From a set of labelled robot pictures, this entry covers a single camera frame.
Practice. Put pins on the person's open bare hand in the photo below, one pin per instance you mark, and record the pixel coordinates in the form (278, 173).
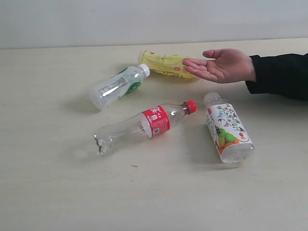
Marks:
(222, 66)

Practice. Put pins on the yellow label bottle red cap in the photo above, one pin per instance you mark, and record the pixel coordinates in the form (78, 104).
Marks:
(165, 64)

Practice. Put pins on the floral label clear bottle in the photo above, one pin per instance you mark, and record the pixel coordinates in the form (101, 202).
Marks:
(231, 139)

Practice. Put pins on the clear bottle red label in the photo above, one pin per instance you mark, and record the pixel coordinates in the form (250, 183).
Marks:
(143, 126)

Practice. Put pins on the green label bottle white cap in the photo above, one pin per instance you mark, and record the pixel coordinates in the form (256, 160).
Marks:
(121, 84)

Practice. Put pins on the black sleeved forearm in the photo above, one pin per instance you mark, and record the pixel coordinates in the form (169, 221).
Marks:
(285, 75)

